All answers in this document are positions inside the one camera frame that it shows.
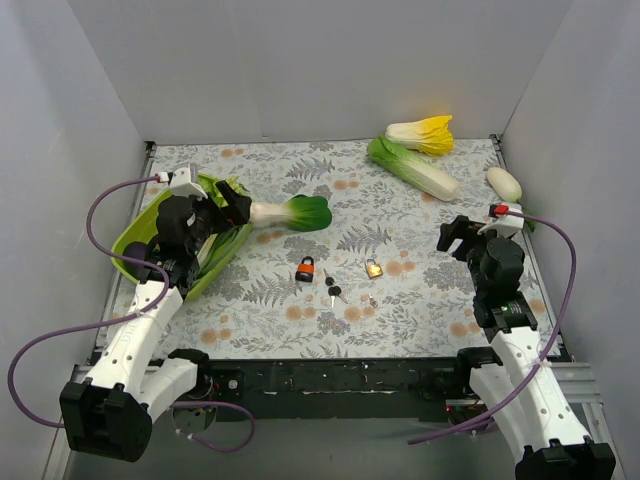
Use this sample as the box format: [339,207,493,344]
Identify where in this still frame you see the orange black padlock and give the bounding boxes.
[295,256,315,283]

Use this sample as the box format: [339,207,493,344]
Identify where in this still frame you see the black head key bunch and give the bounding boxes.
[323,269,347,308]

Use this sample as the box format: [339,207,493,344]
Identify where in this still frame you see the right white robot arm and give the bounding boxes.
[437,215,616,479]

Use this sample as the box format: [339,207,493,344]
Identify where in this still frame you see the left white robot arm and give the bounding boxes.
[60,181,251,462]

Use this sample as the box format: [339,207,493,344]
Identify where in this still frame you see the green celery stalks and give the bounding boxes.
[198,224,252,278]

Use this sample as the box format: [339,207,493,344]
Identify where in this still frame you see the green plastic basket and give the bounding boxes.
[112,188,225,301]

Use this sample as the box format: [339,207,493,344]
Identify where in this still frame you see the white radish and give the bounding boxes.
[487,167,535,230]

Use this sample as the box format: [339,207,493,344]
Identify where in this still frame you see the purple eggplant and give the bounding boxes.
[123,241,162,283]

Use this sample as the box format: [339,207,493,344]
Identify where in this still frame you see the green napa cabbage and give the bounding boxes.
[367,136,460,202]

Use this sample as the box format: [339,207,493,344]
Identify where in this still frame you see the yellow napa cabbage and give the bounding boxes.
[385,115,454,156]

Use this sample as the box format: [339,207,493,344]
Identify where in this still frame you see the brass padlock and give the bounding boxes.
[364,258,384,279]

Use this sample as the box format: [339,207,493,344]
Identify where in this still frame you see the floral table mat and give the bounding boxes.
[99,137,562,361]

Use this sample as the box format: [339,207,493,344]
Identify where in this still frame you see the green bok choy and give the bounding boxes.
[249,195,333,232]

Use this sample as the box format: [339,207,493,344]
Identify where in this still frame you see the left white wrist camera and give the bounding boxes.
[169,163,207,200]

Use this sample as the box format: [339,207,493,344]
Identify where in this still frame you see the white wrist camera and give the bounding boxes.
[169,163,207,200]
[478,202,524,238]

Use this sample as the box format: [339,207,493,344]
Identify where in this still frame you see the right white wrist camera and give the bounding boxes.
[478,202,524,238]

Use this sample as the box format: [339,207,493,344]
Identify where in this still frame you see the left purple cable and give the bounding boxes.
[6,173,257,454]

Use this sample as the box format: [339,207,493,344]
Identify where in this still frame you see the purple cable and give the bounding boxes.
[6,173,257,454]
[407,208,577,446]

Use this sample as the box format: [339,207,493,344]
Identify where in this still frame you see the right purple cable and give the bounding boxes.
[407,208,577,446]

